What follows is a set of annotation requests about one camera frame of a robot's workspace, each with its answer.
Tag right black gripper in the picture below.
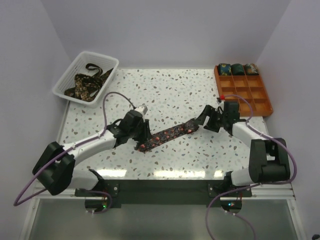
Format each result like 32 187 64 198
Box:
192 105 227 133

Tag navy floral paisley tie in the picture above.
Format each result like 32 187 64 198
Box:
134 119 199 153

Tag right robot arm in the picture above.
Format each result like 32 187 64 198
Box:
193 101 291 197

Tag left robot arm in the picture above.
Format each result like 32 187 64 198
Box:
32 105 151 196

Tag rolled blue yellow floral tie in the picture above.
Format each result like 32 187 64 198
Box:
217 63 232 76

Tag dark tie in basket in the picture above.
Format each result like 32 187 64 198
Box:
85 63 114 81

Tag brown floral tie in basket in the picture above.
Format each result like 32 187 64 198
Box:
64 73 106 102

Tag orange wooden compartment tray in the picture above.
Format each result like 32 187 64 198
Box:
213 65 274 117

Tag rolled dark green tie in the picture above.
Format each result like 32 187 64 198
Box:
231 63 245 76

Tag white plastic basket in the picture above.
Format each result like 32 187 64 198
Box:
52 51 119 108

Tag rolled multicolour floral tie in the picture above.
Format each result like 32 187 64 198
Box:
243 63 259 76

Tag black mounting base plate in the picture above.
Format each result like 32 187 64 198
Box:
74 179 236 210

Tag aluminium extrusion rail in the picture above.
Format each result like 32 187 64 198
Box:
35 167 295 200

